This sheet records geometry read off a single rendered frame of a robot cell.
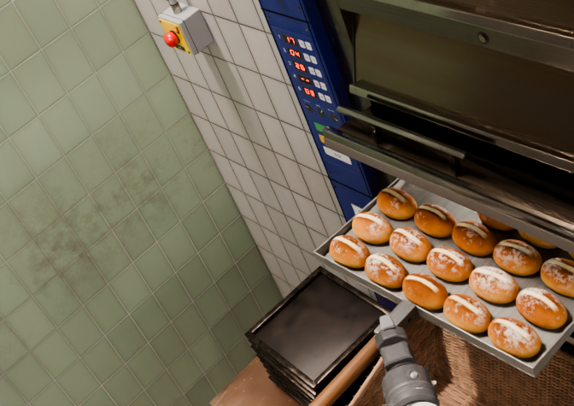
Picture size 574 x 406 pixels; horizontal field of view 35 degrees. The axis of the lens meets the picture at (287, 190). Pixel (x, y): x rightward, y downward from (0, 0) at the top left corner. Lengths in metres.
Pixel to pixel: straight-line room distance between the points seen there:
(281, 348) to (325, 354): 0.13
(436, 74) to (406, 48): 0.08
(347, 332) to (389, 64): 0.80
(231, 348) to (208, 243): 0.46
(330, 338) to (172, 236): 0.79
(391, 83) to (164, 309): 1.46
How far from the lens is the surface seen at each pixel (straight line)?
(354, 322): 2.32
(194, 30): 2.27
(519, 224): 1.56
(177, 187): 2.83
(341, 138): 1.80
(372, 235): 1.87
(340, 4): 1.79
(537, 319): 1.66
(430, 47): 1.70
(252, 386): 2.57
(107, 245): 2.77
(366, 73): 1.84
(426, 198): 1.96
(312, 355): 2.30
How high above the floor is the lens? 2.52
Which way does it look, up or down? 39 degrees down
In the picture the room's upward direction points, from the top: 24 degrees counter-clockwise
